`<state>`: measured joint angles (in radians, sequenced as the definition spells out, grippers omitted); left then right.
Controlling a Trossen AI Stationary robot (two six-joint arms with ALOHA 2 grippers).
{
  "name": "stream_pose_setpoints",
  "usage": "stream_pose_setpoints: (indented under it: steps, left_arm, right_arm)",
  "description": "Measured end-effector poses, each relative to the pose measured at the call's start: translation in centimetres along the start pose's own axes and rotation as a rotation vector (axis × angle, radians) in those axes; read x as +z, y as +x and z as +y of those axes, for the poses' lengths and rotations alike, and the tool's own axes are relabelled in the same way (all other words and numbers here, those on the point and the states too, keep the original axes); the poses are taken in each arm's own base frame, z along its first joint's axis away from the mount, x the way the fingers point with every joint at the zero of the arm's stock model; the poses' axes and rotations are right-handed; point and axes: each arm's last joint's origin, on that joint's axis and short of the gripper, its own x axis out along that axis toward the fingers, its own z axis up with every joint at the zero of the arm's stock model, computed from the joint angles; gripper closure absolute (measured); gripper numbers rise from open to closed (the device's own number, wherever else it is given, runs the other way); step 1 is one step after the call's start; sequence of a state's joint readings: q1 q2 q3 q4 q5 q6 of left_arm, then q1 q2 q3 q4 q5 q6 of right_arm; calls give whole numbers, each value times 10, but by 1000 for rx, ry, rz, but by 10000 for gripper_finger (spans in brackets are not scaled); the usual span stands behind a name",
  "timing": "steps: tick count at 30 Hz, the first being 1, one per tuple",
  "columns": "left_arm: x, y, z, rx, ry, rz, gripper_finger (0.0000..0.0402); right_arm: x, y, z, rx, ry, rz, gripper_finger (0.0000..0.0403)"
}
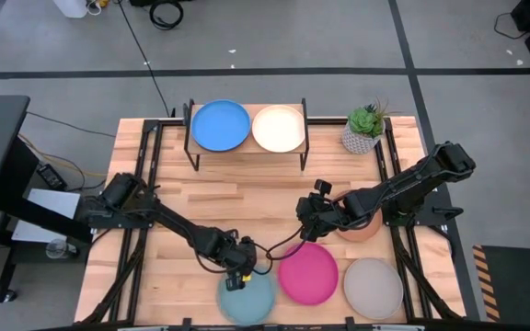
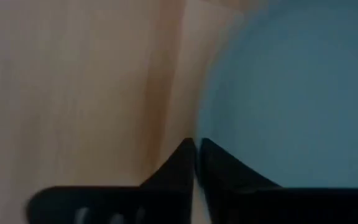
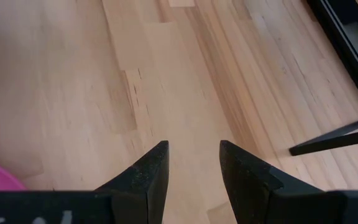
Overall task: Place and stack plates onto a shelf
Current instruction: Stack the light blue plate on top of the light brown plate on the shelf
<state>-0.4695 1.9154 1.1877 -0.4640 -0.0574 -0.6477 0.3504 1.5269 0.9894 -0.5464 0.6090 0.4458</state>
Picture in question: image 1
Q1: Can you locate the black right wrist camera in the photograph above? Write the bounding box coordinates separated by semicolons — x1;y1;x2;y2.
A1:
313;178;334;198

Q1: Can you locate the blue plate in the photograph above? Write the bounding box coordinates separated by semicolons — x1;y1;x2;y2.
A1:
190;98;252;154

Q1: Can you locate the teal plate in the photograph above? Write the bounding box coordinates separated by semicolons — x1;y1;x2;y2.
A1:
217;266;278;326

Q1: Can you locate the wooden shelf with black frame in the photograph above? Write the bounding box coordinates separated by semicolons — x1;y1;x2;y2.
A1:
182;97;311;173

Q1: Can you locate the black floor cable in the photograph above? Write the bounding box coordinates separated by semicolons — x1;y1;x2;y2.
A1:
116;0;175;119

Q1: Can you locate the coiled black cable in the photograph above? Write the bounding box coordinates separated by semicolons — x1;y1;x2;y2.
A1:
148;0;185;31

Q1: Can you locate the yellow cable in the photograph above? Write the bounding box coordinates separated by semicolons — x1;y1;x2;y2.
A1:
17;132;109;181

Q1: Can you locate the terracotta plate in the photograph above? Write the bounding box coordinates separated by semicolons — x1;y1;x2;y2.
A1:
333;190;384;244

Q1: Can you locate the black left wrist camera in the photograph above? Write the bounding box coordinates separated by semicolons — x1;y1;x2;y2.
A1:
225;275;248;292

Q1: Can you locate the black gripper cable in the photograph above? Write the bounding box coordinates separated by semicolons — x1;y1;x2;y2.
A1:
249;223;315;277

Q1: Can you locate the cream plate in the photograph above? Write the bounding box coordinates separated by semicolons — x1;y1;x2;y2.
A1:
251;104;307;154

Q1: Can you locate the beige grey plate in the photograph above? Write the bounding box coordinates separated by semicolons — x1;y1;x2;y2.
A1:
342;257;405;322

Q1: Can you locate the clear glass cup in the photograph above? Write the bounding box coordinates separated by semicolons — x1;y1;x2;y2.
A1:
44;237;81;260

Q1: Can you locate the succulent in white patterned pot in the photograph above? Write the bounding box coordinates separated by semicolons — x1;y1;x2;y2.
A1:
340;97;394;155

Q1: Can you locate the white board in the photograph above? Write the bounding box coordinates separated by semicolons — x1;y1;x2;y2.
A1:
10;188;83;245

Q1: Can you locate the black power adapter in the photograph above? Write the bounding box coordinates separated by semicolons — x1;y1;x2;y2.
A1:
35;162;69;192

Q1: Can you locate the black aluminium table frame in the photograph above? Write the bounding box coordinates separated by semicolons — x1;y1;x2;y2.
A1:
79;117;467;331

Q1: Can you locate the magenta plate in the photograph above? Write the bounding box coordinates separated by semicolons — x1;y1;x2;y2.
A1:
277;242;340;307

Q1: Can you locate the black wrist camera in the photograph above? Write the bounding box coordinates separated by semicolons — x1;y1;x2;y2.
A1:
313;178;334;198
225;275;248;292

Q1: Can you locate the white floor container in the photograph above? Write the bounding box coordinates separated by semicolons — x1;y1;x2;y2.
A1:
52;0;104;19

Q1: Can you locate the black yellow hazard mat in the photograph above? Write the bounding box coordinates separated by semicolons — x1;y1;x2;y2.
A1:
471;244;530;324

